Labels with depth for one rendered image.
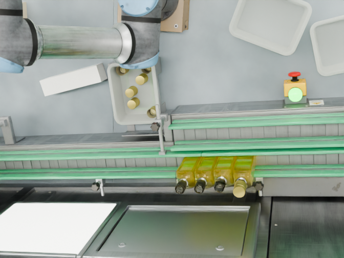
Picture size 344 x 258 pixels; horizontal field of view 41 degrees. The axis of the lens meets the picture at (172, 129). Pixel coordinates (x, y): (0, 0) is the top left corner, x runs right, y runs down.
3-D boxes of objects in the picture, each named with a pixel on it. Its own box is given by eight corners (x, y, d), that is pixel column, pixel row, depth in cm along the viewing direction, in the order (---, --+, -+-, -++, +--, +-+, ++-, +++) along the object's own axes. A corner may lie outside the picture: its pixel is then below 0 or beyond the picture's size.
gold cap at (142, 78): (138, 73, 164) (134, 76, 160) (147, 72, 163) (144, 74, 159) (139, 83, 165) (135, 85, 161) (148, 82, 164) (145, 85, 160)
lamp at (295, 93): (288, 101, 149) (288, 103, 146) (287, 87, 148) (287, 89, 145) (302, 100, 148) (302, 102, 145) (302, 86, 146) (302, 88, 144)
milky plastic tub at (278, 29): (291, 54, 153) (292, 58, 145) (229, 30, 155) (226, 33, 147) (314, 3, 146) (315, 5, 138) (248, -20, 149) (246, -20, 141)
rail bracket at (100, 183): (106, 186, 169) (91, 202, 157) (103, 169, 167) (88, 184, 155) (115, 186, 168) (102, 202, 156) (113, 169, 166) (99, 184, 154)
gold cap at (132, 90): (128, 86, 167) (124, 88, 162) (136, 85, 166) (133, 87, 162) (129, 95, 167) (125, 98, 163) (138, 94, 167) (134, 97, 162)
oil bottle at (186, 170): (189, 165, 158) (175, 191, 138) (187, 150, 157) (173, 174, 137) (205, 165, 157) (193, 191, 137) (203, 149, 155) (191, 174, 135)
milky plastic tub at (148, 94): (123, 119, 173) (114, 125, 165) (114, 60, 166) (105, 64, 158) (167, 116, 168) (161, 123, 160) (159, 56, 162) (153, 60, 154)
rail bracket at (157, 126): (164, 146, 158) (154, 159, 146) (158, 99, 153) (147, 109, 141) (172, 146, 157) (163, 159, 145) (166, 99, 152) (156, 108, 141)
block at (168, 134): (168, 135, 164) (163, 141, 157) (165, 109, 161) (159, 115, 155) (177, 134, 163) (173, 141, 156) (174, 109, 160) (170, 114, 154)
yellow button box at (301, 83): (284, 99, 156) (284, 104, 150) (283, 78, 154) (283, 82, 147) (305, 98, 155) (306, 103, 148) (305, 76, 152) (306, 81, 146)
